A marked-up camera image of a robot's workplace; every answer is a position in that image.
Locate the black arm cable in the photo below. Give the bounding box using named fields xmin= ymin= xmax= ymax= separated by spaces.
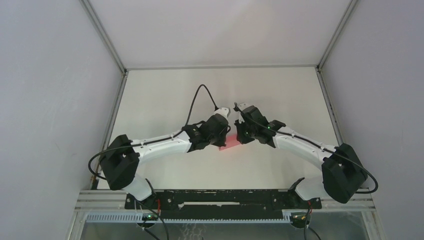
xmin=233 ymin=101 xmax=379 ymax=195
xmin=87 ymin=84 xmax=220 ymax=181

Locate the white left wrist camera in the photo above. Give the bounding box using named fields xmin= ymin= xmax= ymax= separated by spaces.
xmin=214 ymin=107 xmax=231 ymax=120

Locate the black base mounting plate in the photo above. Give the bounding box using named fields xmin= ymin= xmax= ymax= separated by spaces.
xmin=124 ymin=189 xmax=322 ymax=221

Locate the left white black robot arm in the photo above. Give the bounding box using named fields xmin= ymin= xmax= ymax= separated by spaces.
xmin=99 ymin=107 xmax=230 ymax=209

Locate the pink cardboard box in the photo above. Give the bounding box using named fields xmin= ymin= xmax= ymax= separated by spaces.
xmin=219 ymin=134 xmax=241 ymax=151

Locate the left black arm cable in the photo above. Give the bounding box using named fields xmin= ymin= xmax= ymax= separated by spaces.
xmin=87 ymin=84 xmax=220 ymax=181

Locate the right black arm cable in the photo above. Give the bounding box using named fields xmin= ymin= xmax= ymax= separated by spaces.
xmin=233 ymin=101 xmax=379 ymax=195

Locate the white slotted cable duct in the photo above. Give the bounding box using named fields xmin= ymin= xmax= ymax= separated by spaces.
xmin=85 ymin=212 xmax=293 ymax=224

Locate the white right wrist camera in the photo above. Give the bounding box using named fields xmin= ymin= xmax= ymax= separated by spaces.
xmin=234 ymin=102 xmax=250 ymax=112

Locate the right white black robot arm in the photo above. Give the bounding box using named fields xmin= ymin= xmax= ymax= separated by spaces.
xmin=234 ymin=103 xmax=370 ymax=208

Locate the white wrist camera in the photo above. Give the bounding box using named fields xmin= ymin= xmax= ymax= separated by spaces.
xmin=234 ymin=102 xmax=250 ymax=112
xmin=214 ymin=107 xmax=231 ymax=120

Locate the aluminium front frame rail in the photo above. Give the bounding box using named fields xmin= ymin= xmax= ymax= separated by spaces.
xmin=75 ymin=189 xmax=376 ymax=212

